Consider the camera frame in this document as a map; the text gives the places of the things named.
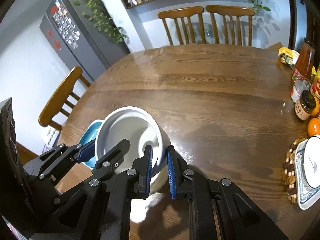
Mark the blue square plate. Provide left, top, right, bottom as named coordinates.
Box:
left=77, top=119, right=103, bottom=169

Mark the medium white bowl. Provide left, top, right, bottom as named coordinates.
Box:
left=95, top=106, right=171, bottom=180

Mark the large white bowl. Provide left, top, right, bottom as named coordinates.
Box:
left=150, top=127, right=171, bottom=195

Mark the white power strip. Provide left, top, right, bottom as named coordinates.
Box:
left=46, top=127, right=59, bottom=147

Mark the wooden chair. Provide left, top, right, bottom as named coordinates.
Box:
left=157, top=6, right=206, bottom=46
left=38, top=66, right=91, bottom=132
left=205, top=5, right=254, bottom=46

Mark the wooden bead trivet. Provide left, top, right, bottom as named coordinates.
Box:
left=282, top=138, right=306, bottom=204

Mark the patterned dish on trivet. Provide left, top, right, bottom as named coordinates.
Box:
left=294, top=135, right=319, bottom=210

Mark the grey refrigerator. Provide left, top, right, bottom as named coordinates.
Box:
left=40, top=0, right=130, bottom=82

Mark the orange fruit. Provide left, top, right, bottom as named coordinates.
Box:
left=307, top=118, right=320, bottom=137

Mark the dark sauce jar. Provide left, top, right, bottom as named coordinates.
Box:
left=295, top=89, right=316, bottom=121

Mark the hanging green vine plant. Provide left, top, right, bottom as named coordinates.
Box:
left=70, top=0, right=127, bottom=43

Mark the back left wooden chair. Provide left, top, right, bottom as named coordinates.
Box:
left=157, top=6, right=206, bottom=46

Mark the red sauce bottle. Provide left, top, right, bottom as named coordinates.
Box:
left=290, top=37, right=316, bottom=86

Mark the cardboard box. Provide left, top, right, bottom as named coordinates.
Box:
left=266, top=42, right=283, bottom=52

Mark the yellow snack bag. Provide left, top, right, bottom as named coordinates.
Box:
left=278, top=47, right=299, bottom=69

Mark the yellow cap oil bottle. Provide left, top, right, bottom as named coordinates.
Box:
left=310, top=66, right=320, bottom=100

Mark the back right wooden chair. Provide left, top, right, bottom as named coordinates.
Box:
left=205, top=5, right=254, bottom=46

